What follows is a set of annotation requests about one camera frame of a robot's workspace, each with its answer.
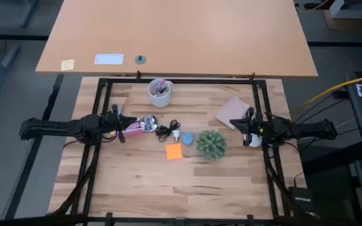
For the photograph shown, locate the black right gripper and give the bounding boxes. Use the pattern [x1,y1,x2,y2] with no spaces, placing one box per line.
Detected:
[229,107,270,147]

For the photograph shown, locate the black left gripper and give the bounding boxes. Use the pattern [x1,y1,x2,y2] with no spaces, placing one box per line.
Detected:
[104,104,138,144]

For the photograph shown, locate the pink case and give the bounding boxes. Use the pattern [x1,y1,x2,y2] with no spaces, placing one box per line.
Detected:
[121,121,146,138]

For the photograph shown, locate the white ribbed mug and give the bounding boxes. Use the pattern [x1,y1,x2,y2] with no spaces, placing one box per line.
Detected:
[147,78,174,109]

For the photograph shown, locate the green succulent in patterned pot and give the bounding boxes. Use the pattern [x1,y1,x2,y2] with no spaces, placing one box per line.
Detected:
[195,129,228,161]

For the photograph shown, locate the orange sticky note pad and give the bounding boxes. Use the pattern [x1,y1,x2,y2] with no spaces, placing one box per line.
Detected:
[165,143,184,161]

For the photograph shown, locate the blue patterned bowl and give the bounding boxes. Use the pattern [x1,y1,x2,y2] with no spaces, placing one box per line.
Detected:
[181,132,195,146]

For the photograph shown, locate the white card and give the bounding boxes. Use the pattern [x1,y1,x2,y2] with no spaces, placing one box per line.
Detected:
[94,53,125,66]

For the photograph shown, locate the yellow sticky note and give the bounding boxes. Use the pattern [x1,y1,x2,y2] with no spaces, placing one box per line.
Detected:
[60,59,75,72]

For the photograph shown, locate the light wooden desk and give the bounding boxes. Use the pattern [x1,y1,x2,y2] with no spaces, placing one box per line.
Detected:
[35,0,319,78]

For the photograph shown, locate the grey box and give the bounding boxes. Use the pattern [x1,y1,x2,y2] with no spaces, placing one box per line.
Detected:
[329,0,362,19]

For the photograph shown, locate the black lamp power cable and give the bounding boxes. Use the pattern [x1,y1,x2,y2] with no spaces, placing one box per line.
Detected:
[154,119,182,143]

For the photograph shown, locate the black aluminium table frame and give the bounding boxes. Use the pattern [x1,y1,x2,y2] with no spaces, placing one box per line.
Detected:
[47,71,319,226]

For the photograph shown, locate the black network switch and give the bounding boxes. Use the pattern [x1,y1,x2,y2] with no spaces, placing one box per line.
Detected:
[287,186,314,214]

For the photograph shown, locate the yellow cable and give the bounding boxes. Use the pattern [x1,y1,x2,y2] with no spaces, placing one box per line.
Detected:
[295,0,330,13]
[293,72,362,111]

